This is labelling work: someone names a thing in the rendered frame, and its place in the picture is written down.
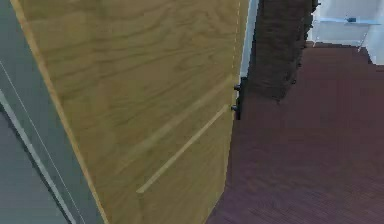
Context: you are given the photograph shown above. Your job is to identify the light wooden room door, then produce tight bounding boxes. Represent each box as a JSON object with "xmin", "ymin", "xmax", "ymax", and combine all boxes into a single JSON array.
[{"xmin": 9, "ymin": 0, "xmax": 252, "ymax": 224}]

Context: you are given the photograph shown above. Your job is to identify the black door handle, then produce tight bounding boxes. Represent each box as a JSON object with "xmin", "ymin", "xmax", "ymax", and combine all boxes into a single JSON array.
[{"xmin": 230, "ymin": 76, "xmax": 248, "ymax": 121}]

